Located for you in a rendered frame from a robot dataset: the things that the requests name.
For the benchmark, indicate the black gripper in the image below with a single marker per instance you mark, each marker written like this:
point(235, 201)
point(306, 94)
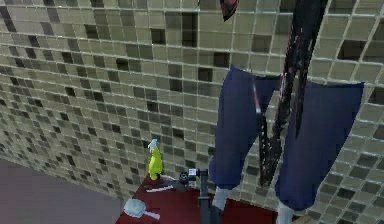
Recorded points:
point(184, 178)

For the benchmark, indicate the yellow spray bottle white head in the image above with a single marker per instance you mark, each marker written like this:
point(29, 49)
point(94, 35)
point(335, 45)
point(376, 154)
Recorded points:
point(155, 163)

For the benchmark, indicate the dark red counter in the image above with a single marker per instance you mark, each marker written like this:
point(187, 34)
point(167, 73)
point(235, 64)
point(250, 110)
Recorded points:
point(180, 208)

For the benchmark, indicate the pale blue round hand mirror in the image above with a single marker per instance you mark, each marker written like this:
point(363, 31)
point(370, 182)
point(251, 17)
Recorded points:
point(134, 208)

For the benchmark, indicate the dark red pointed wall object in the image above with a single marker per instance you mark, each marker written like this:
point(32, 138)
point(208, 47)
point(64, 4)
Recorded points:
point(228, 8)

